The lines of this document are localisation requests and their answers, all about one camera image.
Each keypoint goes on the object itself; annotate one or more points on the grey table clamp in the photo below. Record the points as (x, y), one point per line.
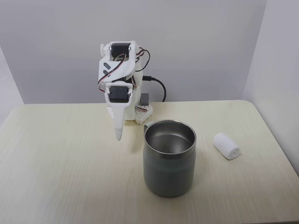
(144, 99)

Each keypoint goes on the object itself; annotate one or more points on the white gauze dressing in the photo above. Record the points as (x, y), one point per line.
(226, 146)

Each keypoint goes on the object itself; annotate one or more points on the white perforated base plate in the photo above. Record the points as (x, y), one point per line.
(143, 114)

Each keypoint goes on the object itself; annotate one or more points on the steel mug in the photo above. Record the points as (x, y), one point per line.
(169, 161)

